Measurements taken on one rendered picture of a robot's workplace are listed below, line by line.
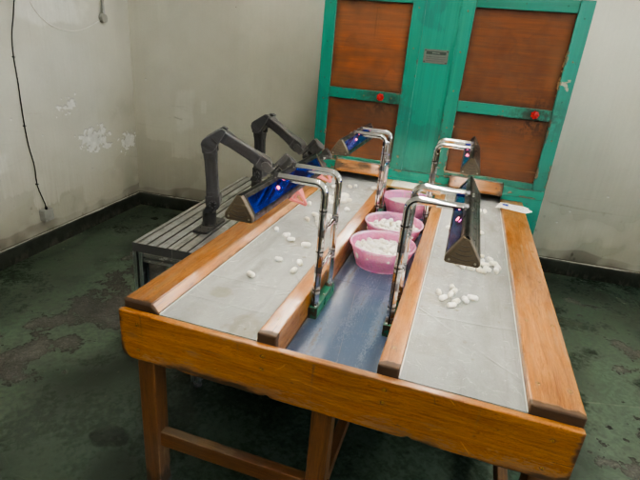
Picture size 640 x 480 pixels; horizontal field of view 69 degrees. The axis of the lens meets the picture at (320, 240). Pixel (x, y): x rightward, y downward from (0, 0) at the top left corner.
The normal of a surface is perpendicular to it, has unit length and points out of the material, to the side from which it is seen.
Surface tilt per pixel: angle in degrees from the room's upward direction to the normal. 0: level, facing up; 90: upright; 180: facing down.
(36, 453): 0
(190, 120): 90
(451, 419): 90
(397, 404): 90
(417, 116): 90
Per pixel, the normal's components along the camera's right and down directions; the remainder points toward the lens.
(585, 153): -0.24, 0.35
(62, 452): 0.08, -0.92
